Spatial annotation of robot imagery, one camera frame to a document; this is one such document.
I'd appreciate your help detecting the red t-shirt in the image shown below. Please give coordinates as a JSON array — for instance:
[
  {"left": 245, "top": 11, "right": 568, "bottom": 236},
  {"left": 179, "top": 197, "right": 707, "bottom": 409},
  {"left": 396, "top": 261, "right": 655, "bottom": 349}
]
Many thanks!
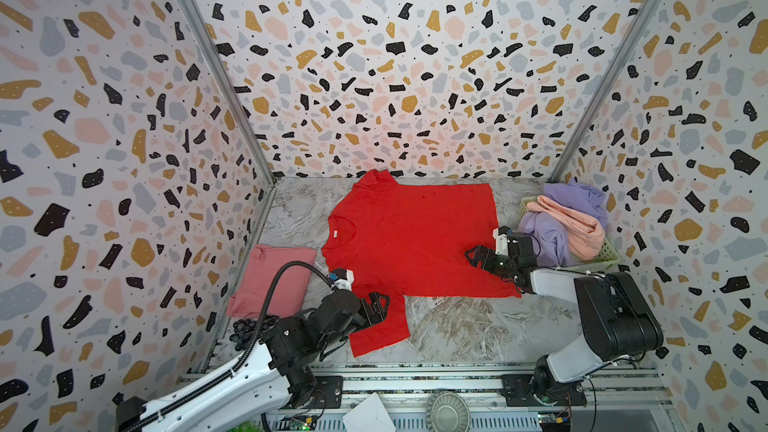
[{"left": 322, "top": 171, "right": 520, "bottom": 357}]

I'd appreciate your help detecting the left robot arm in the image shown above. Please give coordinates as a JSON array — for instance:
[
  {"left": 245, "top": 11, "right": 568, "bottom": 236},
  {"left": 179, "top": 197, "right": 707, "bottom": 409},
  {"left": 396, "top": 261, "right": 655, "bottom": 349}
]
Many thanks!
[{"left": 115, "top": 290, "right": 390, "bottom": 431}]

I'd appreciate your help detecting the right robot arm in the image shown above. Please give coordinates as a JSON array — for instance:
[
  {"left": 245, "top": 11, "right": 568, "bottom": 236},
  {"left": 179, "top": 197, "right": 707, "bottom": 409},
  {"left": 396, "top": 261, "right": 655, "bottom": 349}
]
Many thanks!
[{"left": 465, "top": 227, "right": 664, "bottom": 406}]

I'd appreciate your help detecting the folded pink t-shirt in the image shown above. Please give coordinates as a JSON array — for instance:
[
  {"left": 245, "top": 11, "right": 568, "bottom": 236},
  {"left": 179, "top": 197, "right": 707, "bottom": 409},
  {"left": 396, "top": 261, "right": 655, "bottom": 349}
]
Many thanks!
[{"left": 226, "top": 245, "right": 317, "bottom": 319}]

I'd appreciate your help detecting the purple t-shirt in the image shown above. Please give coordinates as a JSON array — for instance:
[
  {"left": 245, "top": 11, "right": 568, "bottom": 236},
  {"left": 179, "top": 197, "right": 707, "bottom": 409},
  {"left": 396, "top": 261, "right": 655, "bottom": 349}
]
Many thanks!
[{"left": 518, "top": 182, "right": 608, "bottom": 267}]

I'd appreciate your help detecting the peach t-shirt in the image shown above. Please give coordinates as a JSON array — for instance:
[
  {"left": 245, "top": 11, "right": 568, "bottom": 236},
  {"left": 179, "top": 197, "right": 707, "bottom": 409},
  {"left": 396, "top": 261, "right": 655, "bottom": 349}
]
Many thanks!
[{"left": 526, "top": 195, "right": 605, "bottom": 261}]

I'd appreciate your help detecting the small electronics board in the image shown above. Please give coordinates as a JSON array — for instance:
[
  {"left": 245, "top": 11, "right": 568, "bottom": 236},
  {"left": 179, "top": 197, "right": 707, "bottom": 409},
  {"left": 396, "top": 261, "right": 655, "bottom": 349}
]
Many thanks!
[{"left": 276, "top": 414, "right": 317, "bottom": 432}]

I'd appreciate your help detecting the green plastic basket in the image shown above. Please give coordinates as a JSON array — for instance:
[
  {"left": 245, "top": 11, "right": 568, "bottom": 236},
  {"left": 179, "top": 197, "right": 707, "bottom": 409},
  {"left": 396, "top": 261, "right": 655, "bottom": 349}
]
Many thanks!
[{"left": 519, "top": 195, "right": 622, "bottom": 272}]

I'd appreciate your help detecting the green artificial grass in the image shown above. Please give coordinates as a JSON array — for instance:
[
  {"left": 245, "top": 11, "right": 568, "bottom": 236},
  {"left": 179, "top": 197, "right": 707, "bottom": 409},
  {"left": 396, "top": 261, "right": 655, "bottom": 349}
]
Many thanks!
[{"left": 229, "top": 421, "right": 262, "bottom": 432}]

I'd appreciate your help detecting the white paper sheet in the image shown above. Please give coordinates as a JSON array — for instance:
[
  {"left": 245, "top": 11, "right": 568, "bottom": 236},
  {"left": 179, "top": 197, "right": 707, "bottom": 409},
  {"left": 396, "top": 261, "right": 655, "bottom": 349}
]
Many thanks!
[{"left": 342, "top": 393, "right": 397, "bottom": 432}]

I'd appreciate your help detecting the round grey metal disc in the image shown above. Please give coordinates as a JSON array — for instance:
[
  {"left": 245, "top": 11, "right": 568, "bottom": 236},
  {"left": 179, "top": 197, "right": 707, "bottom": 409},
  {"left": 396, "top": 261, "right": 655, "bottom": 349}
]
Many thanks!
[{"left": 427, "top": 391, "right": 470, "bottom": 432}]

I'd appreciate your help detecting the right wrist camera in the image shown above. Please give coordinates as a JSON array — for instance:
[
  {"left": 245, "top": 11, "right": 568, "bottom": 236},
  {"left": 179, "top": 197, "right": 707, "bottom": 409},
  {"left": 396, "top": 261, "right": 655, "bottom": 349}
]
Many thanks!
[{"left": 493, "top": 226, "right": 510, "bottom": 256}]

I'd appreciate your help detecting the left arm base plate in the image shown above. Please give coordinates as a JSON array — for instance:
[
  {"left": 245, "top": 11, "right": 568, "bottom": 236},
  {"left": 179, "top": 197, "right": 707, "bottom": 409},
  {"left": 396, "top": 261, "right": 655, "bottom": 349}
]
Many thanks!
[{"left": 300, "top": 375, "right": 344, "bottom": 410}]

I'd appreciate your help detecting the black corrugated cable hose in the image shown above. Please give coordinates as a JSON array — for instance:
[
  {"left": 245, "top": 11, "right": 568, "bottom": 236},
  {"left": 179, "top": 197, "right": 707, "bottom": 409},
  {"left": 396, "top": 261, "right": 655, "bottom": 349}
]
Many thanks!
[{"left": 119, "top": 260, "right": 335, "bottom": 432}]

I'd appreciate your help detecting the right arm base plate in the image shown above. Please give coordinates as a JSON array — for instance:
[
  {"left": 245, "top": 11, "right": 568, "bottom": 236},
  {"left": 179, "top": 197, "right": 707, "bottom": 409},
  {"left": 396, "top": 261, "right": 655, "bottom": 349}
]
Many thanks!
[{"left": 500, "top": 373, "right": 587, "bottom": 407}]

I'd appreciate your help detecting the right aluminium corner post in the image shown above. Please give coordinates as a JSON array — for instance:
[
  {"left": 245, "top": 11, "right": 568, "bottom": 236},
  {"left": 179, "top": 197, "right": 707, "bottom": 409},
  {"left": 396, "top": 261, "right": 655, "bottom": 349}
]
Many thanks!
[{"left": 547, "top": 0, "right": 663, "bottom": 183}]

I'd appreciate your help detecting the aluminium corner post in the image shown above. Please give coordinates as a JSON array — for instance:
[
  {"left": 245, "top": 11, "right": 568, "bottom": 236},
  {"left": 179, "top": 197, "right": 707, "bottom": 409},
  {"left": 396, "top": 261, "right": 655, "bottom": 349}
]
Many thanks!
[
  {"left": 547, "top": 0, "right": 663, "bottom": 183},
  {"left": 178, "top": 0, "right": 276, "bottom": 190}
]

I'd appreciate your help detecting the aluminium frame rail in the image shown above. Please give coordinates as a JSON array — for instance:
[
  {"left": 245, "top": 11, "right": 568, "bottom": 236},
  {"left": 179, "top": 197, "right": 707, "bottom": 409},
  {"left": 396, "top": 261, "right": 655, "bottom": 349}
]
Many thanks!
[{"left": 161, "top": 362, "right": 679, "bottom": 432}]

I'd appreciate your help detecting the left aluminium corner post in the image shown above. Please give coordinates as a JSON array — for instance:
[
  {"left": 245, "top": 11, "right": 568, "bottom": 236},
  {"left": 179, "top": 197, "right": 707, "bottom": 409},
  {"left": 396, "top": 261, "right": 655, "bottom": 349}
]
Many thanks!
[{"left": 178, "top": 0, "right": 276, "bottom": 190}]

